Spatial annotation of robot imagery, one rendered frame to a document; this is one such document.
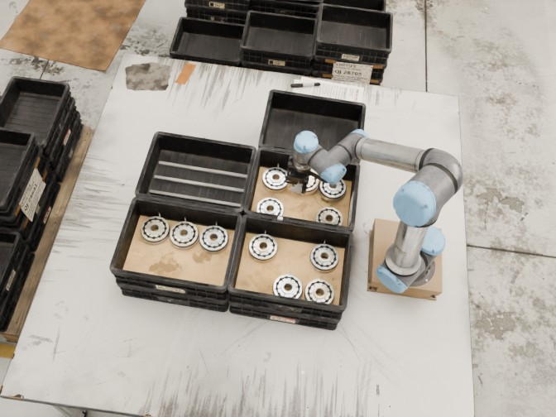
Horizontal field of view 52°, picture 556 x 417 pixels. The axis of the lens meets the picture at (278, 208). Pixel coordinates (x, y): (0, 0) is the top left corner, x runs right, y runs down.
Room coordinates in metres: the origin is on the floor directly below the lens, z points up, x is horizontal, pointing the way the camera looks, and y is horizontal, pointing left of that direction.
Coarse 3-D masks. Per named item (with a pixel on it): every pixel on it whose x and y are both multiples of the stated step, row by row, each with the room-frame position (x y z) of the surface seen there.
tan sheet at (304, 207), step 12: (264, 168) 1.27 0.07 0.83; (264, 192) 1.15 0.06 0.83; (288, 192) 1.17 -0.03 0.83; (348, 192) 1.20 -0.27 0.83; (252, 204) 1.09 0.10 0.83; (288, 204) 1.11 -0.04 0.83; (300, 204) 1.12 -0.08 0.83; (312, 204) 1.12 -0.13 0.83; (324, 204) 1.13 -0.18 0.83; (336, 204) 1.13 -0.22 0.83; (348, 204) 1.14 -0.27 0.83; (288, 216) 1.06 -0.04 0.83; (300, 216) 1.06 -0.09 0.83; (312, 216) 1.07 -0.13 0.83
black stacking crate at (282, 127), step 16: (272, 96) 1.57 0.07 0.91; (288, 96) 1.57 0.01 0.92; (272, 112) 1.56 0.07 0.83; (288, 112) 1.56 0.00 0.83; (304, 112) 1.57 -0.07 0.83; (320, 112) 1.57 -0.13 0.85; (336, 112) 1.56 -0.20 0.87; (352, 112) 1.56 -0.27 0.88; (272, 128) 1.47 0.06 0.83; (288, 128) 1.48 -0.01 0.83; (304, 128) 1.49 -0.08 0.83; (320, 128) 1.50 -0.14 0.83; (336, 128) 1.50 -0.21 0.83; (352, 128) 1.51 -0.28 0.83; (272, 144) 1.39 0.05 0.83; (288, 144) 1.40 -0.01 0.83; (320, 144) 1.41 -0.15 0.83; (336, 144) 1.42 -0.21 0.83
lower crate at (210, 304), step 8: (120, 288) 0.73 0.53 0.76; (128, 288) 0.72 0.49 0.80; (136, 288) 0.72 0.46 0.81; (136, 296) 0.72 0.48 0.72; (144, 296) 0.73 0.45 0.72; (152, 296) 0.72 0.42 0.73; (160, 296) 0.72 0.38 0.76; (168, 296) 0.72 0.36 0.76; (176, 296) 0.71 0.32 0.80; (184, 296) 0.71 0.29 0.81; (192, 296) 0.71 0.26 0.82; (184, 304) 0.71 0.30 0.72; (192, 304) 0.71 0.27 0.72; (200, 304) 0.71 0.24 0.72; (208, 304) 0.70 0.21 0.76; (216, 304) 0.71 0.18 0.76; (224, 304) 0.71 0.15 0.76
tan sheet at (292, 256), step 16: (288, 240) 0.96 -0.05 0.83; (288, 256) 0.89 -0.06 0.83; (304, 256) 0.90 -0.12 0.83; (240, 272) 0.81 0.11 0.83; (256, 272) 0.82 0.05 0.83; (272, 272) 0.82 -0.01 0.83; (288, 272) 0.83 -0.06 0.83; (304, 272) 0.84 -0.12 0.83; (336, 272) 0.85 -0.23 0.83; (240, 288) 0.75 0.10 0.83; (256, 288) 0.76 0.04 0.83; (288, 288) 0.77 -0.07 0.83; (304, 288) 0.78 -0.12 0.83; (336, 288) 0.79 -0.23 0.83; (336, 304) 0.73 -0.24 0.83
